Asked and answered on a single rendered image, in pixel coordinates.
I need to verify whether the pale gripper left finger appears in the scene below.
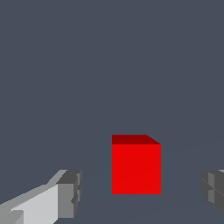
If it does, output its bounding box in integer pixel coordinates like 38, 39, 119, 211
0, 169, 83, 224

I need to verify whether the red cube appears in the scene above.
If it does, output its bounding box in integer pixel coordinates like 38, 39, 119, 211
111, 134, 162, 195

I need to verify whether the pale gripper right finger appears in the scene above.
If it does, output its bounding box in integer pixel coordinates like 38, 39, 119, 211
199, 169, 224, 215

